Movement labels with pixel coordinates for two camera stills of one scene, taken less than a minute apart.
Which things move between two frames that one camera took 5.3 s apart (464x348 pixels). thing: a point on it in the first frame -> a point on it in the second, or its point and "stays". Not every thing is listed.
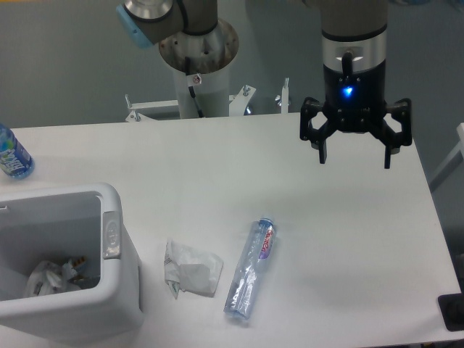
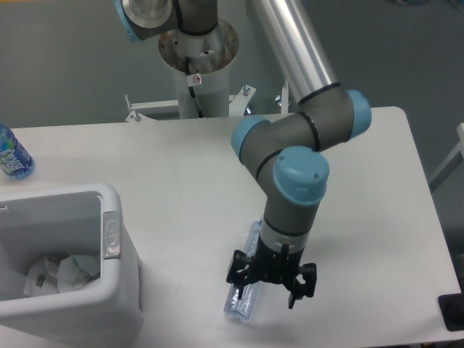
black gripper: [356, 101] -> [275, 266]
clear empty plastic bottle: [258, 251] stays
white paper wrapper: [191, 271] -> [74, 271]
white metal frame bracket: [239, 104] stays
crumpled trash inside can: [48, 278] stays
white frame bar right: [452, 162] stays
